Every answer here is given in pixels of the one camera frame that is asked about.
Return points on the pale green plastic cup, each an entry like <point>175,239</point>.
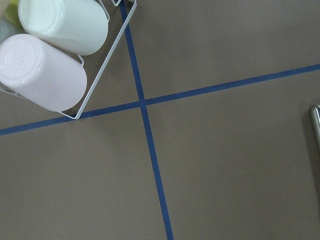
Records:
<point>76,26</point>

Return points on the yellow plastic cup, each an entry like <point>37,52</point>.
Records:
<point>11,13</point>

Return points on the pink plastic cup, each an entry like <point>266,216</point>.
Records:
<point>41,73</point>

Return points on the white wire cup rack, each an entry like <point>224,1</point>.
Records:
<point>103,64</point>

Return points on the steel muddler black cap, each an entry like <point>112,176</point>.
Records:
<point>314,113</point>

